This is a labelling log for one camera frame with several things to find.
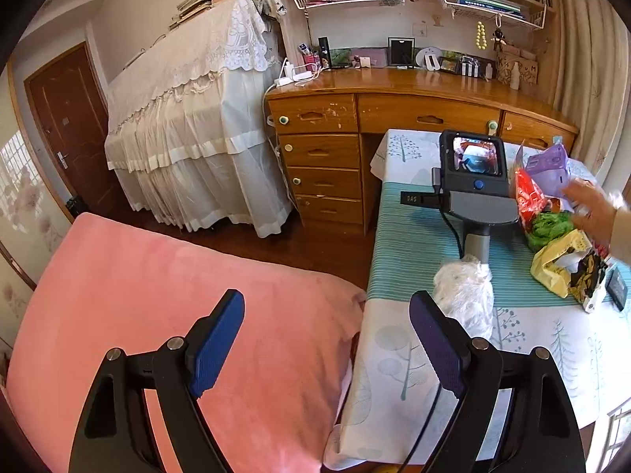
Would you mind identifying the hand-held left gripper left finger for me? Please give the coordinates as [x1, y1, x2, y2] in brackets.
[68, 288, 246, 473]

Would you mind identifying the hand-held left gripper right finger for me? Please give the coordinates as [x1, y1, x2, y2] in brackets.
[409, 290, 587, 473]

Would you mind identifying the red snack bag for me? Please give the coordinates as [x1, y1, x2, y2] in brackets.
[513, 140, 548, 230]

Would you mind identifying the clear plastic bag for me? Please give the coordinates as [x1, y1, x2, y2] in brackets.
[434, 256, 496, 341]

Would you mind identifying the green plastic bag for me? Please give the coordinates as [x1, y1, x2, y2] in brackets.
[525, 211, 577, 252]

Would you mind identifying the purple plastic package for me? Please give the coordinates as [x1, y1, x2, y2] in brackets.
[525, 142, 573, 203]

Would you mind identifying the yellow wrapper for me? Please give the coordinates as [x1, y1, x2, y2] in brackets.
[530, 229, 592, 299]

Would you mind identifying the gold foil bag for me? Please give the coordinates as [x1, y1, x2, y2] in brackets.
[569, 251, 609, 313]

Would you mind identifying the small black packet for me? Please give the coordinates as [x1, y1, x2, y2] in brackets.
[604, 266, 629, 311]

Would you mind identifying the person's right hand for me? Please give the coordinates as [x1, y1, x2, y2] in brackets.
[562, 179, 619, 252]

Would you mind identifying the tree print tablecloth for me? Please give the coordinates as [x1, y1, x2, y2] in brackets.
[323, 128, 631, 471]

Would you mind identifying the pink bed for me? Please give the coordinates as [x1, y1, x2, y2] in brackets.
[5, 212, 368, 473]

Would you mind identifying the cardboard box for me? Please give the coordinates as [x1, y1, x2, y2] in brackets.
[495, 48, 540, 87]

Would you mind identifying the wooden desk with drawers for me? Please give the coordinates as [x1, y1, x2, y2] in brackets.
[265, 64, 580, 237]

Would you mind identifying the white oval stand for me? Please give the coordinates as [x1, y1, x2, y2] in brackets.
[415, 47, 442, 71]

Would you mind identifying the beige curtain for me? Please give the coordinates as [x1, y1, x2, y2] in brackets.
[549, 0, 631, 183]

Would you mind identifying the lilac box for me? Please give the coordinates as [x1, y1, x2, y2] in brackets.
[352, 49, 388, 67]

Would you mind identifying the window with metal grille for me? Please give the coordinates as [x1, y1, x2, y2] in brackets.
[589, 397, 631, 473]

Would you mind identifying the stack of green books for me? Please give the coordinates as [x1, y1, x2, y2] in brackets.
[456, 0, 526, 18]

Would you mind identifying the white power strip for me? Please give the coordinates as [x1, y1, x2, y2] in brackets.
[275, 56, 326, 88]

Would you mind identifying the white lace furniture cover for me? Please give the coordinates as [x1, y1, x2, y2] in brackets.
[103, 0, 297, 238]

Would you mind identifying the frosted glass partition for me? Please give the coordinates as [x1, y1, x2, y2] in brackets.
[0, 128, 75, 287]

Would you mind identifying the brown wooden door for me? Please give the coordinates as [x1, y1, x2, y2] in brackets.
[24, 42, 124, 208]

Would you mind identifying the stack of old books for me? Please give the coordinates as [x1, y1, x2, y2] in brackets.
[170, 0, 267, 28]

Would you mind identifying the black cable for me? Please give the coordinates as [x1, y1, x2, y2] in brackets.
[397, 168, 467, 473]

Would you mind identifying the black photo frame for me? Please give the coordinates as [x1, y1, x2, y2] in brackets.
[388, 37, 412, 67]

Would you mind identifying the white wire basket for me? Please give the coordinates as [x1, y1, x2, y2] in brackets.
[434, 0, 548, 30]

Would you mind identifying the wooden wall shelf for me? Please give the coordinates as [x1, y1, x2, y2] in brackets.
[266, 0, 560, 67]

